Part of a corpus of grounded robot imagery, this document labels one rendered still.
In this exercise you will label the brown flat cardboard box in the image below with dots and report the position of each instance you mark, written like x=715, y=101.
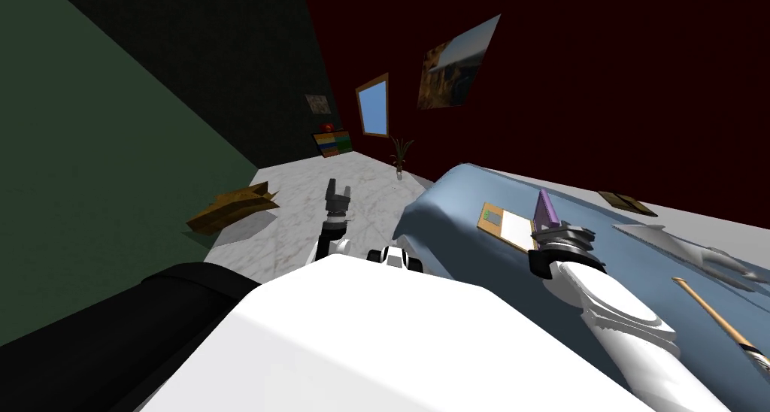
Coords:
x=234, y=210

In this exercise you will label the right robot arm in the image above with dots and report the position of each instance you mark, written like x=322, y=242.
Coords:
x=619, y=304

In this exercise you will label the colourful low shelf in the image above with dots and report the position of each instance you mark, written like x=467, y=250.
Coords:
x=332, y=143

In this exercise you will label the brown flat book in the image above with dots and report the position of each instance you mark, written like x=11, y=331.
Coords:
x=628, y=203

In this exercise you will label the small dark wall picture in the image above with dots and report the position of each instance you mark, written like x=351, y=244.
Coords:
x=318, y=104

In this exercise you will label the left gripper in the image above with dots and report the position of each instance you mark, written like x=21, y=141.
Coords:
x=337, y=207

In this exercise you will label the tan clipboard with white paper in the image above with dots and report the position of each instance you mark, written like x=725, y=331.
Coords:
x=505, y=225

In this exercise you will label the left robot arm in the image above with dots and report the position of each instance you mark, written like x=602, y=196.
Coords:
x=90, y=340

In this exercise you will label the blue bed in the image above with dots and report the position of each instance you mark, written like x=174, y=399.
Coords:
x=469, y=219

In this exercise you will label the purple pointed object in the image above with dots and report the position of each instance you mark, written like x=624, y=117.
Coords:
x=544, y=213

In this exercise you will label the grey long pointed object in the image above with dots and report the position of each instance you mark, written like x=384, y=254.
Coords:
x=680, y=246

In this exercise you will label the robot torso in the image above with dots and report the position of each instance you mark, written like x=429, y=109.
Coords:
x=373, y=340

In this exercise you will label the wood-framed blue window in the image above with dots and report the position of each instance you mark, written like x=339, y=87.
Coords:
x=373, y=106

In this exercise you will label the wooden baseball bat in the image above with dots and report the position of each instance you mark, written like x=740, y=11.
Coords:
x=716, y=316

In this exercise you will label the potted green plant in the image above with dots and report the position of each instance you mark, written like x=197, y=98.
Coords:
x=400, y=153

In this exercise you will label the large landscape wall picture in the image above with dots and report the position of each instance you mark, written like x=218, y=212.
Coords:
x=454, y=66

